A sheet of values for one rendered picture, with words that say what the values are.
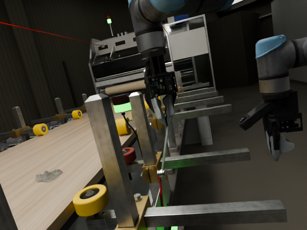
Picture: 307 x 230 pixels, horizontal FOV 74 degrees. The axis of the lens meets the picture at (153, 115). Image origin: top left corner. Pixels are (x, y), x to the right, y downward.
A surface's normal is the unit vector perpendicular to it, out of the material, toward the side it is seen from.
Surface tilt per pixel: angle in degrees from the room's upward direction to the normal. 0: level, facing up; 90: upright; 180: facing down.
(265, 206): 0
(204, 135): 90
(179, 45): 90
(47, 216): 0
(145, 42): 90
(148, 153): 90
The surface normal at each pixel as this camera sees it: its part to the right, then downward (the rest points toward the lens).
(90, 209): 0.20, 0.15
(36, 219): -0.21, -0.96
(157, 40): 0.44, 0.09
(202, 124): -0.19, 0.22
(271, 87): -0.62, 0.28
